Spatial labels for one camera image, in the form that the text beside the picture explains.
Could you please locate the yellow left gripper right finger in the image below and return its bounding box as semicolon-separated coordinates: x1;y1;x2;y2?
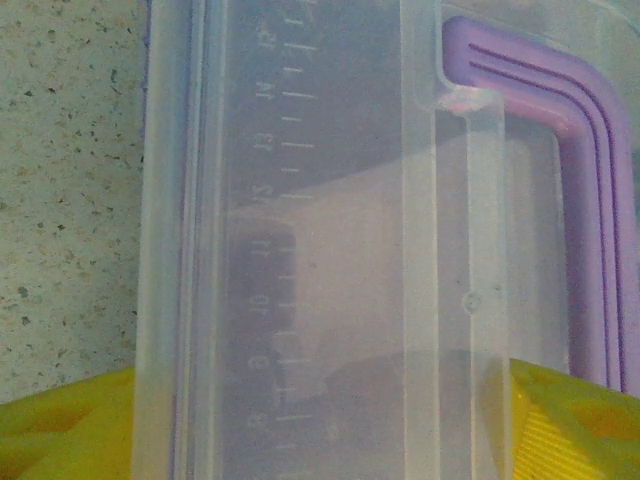
508;357;640;480

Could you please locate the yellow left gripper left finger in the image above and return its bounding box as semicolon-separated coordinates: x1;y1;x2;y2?
0;367;137;480

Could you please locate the purple box handle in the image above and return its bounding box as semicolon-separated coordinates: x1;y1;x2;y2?
441;14;640;401

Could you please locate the purple clear tool case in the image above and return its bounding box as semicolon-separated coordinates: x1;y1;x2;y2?
132;0;640;480

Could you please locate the purple tool box base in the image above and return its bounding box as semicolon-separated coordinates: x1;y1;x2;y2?
139;0;201;480

